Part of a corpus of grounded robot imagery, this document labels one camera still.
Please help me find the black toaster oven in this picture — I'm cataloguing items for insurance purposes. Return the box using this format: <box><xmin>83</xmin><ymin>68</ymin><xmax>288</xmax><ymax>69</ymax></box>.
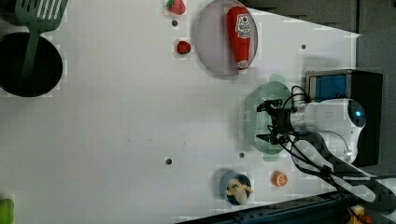
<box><xmin>305</xmin><ymin>69</ymin><xmax>383</xmax><ymax>167</ymax></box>

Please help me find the black pot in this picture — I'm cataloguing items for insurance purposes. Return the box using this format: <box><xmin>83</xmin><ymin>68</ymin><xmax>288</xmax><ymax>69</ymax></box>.
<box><xmin>0</xmin><ymin>32</ymin><xmax>64</xmax><ymax>97</ymax></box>

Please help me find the orange slice toy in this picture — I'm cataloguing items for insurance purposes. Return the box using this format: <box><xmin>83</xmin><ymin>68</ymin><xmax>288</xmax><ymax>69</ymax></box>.
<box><xmin>271</xmin><ymin>171</ymin><xmax>289</xmax><ymax>187</ymax></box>

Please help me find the green slotted spatula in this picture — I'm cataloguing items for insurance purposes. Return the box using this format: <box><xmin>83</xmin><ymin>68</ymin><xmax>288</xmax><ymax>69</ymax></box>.
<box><xmin>15</xmin><ymin>0</ymin><xmax>69</xmax><ymax>78</ymax></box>

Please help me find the blue bowl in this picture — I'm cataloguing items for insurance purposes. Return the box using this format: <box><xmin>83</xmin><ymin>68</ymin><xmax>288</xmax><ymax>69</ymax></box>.
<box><xmin>219</xmin><ymin>171</ymin><xmax>252</xmax><ymax>205</ymax></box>

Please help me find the red ketchup bottle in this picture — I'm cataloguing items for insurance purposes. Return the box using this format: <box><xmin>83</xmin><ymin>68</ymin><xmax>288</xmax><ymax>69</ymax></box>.
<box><xmin>226</xmin><ymin>7</ymin><xmax>251</xmax><ymax>75</ymax></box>

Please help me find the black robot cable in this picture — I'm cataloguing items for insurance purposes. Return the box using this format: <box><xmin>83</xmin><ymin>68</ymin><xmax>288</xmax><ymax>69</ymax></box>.
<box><xmin>267</xmin><ymin>85</ymin><xmax>396</xmax><ymax>200</ymax></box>

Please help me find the grey round plate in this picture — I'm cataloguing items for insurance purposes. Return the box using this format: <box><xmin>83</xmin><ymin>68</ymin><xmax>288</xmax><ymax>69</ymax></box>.
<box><xmin>194</xmin><ymin>0</ymin><xmax>258</xmax><ymax>76</ymax></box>

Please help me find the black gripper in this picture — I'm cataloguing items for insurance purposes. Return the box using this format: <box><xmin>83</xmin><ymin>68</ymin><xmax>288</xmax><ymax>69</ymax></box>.
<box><xmin>256</xmin><ymin>99</ymin><xmax>294</xmax><ymax>144</ymax></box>

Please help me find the large red strawberry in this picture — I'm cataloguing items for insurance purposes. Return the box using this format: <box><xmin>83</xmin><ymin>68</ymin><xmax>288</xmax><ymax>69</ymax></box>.
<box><xmin>166</xmin><ymin>0</ymin><xmax>186</xmax><ymax>15</ymax></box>

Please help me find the green bottle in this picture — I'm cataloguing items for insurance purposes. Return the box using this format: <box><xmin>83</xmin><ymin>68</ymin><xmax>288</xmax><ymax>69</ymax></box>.
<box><xmin>0</xmin><ymin>199</ymin><xmax>14</xmax><ymax>224</ymax></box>

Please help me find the small red strawberry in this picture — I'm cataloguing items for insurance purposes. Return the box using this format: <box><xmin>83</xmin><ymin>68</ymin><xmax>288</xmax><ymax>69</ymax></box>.
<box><xmin>177</xmin><ymin>41</ymin><xmax>191</xmax><ymax>55</ymax></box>

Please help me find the peeled banana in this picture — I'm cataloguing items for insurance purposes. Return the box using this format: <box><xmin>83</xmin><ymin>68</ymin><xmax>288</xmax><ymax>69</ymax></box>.
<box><xmin>226</xmin><ymin>178</ymin><xmax>253</xmax><ymax>205</ymax></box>

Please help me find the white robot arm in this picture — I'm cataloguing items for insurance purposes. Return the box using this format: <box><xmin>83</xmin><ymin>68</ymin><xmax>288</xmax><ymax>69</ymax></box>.
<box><xmin>256</xmin><ymin>98</ymin><xmax>395</xmax><ymax>215</ymax></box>

